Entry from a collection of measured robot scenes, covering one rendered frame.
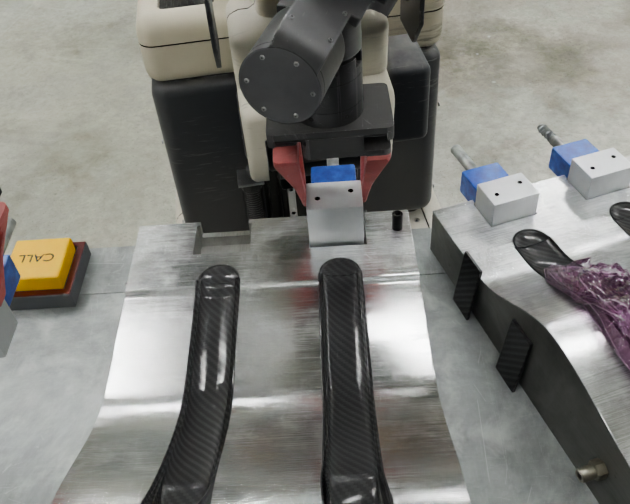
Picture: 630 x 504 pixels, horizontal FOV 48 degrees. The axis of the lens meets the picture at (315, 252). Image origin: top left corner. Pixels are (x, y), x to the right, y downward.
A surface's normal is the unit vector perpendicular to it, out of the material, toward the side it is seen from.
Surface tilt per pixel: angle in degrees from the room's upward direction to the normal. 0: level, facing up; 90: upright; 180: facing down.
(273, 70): 91
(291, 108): 91
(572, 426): 90
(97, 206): 0
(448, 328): 0
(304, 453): 28
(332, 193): 2
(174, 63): 90
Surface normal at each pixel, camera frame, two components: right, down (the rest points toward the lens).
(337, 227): 0.01, 0.72
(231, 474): -0.07, -0.95
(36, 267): -0.07, -0.72
